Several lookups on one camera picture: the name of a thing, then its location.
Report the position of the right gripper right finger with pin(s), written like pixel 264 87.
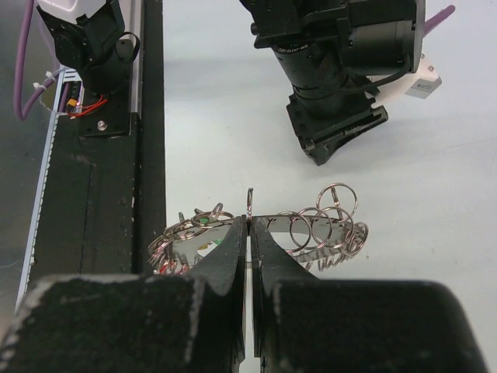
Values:
pixel 306 324

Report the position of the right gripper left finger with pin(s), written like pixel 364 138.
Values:
pixel 192 322

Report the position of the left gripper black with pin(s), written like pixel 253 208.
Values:
pixel 326 128

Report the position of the red tag key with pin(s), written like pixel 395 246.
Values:
pixel 164 264

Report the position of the large metal keyring organizer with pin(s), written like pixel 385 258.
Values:
pixel 325 234

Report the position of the green tag key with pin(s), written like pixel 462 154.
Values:
pixel 213 242

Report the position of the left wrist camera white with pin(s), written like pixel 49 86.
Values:
pixel 420 84

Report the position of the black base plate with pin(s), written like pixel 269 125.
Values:
pixel 104 198

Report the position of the white slotted cable duct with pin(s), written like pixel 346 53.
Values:
pixel 65 74

